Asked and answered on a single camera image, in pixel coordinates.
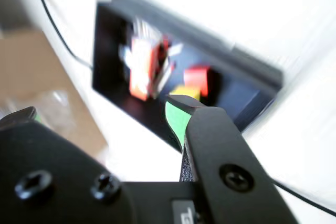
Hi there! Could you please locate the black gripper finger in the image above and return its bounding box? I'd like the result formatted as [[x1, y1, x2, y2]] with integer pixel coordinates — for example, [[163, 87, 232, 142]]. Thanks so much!
[[0, 105, 139, 224], [164, 94, 300, 224]]

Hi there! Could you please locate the yellow cube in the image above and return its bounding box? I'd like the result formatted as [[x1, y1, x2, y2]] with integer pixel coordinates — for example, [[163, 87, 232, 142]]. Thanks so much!
[[170, 86, 202, 103]]

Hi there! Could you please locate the red cube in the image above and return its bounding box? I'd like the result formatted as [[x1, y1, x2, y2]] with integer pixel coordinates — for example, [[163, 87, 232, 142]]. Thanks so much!
[[183, 65, 212, 97]]

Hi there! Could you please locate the large cardboard box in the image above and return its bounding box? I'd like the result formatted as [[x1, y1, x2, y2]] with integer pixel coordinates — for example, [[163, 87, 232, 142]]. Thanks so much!
[[0, 28, 110, 162]]

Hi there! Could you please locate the black box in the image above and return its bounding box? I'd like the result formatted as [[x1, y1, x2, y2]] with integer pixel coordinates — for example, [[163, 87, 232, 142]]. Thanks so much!
[[91, 0, 286, 154]]

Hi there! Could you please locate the clear plastic bag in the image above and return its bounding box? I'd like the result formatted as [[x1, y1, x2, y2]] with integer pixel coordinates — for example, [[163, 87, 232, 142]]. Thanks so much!
[[5, 89, 77, 136]]

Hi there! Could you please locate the red and white package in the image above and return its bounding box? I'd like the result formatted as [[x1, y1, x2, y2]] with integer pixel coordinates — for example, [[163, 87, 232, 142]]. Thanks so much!
[[119, 37, 177, 102]]

